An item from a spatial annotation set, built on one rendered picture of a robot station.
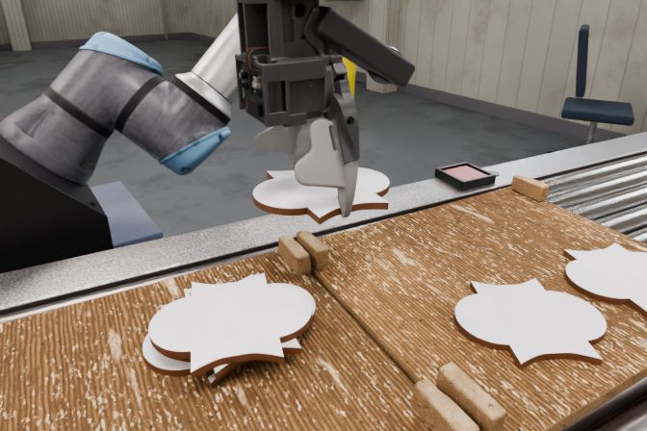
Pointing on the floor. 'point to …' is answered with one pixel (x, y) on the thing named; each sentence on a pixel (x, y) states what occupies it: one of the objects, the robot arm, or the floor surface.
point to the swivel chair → (575, 109)
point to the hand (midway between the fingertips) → (323, 189)
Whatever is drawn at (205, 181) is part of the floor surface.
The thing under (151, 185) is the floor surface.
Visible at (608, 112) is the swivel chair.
